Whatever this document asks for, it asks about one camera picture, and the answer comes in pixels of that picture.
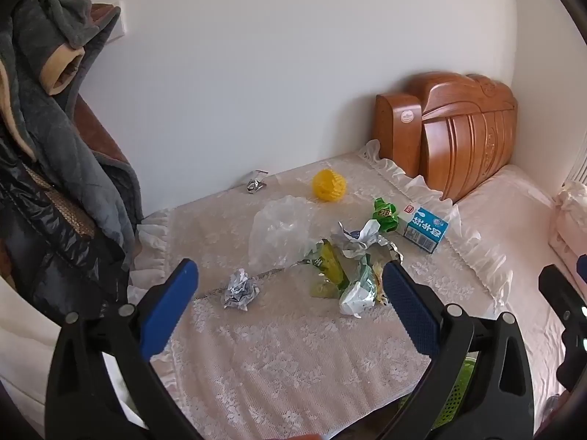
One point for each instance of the wooden headboard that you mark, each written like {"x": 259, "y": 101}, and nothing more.
{"x": 458, "y": 137}

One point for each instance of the yellow foam fruit net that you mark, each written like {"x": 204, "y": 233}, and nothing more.
{"x": 329, "y": 185}

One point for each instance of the small silver torn wrapper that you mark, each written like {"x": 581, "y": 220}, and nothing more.
{"x": 256, "y": 182}

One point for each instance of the pink ruffled pillow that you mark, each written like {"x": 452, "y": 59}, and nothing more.
{"x": 571, "y": 220}

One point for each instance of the white wall switch plate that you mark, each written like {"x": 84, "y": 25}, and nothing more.
{"x": 118, "y": 25}

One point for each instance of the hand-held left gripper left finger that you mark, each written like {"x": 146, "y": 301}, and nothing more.
{"x": 169, "y": 311}

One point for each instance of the green plastic basket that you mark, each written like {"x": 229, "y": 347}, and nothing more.
{"x": 451, "y": 398}

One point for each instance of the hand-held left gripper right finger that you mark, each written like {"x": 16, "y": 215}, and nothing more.
{"x": 410, "y": 311}

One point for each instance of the grey fleece coat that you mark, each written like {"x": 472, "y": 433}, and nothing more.
{"x": 50, "y": 101}

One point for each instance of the blue white milk carton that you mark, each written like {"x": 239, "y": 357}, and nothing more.
{"x": 424, "y": 230}

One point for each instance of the black puffy jacket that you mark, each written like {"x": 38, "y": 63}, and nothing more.
{"x": 46, "y": 247}

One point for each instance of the brown cloth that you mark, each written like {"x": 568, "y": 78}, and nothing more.
{"x": 101, "y": 133}

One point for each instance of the silver foil wrapper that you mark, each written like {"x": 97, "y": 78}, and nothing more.
{"x": 360, "y": 240}

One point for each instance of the crumpled silver foil ball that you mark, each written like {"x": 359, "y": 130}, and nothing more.
{"x": 241, "y": 291}

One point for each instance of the green snack wrapper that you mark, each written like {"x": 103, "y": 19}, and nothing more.
{"x": 384, "y": 213}

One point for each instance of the green yellow drink pouch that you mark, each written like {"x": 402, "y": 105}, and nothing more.
{"x": 329, "y": 268}

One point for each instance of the white green crumpled wrapper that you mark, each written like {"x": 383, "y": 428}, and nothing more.
{"x": 360, "y": 293}

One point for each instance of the white curtain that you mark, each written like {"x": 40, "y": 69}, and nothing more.
{"x": 580, "y": 162}

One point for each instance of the clear plastic bag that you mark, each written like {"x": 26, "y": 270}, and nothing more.
{"x": 279, "y": 231}

